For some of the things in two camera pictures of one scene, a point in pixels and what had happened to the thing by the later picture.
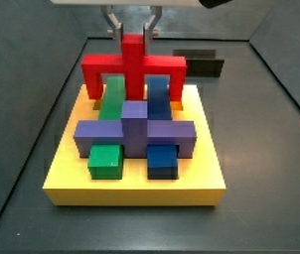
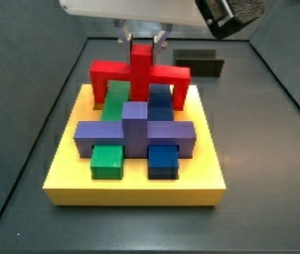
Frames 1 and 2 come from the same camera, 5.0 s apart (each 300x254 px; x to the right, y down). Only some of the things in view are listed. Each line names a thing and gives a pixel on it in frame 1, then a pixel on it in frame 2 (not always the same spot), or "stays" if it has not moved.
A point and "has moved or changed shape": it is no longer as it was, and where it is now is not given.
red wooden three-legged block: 134,64 has moved or changed shape
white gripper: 131,3 → 166,12
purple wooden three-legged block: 135,132 stays
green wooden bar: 105,158 stays
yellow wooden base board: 198,188 stays
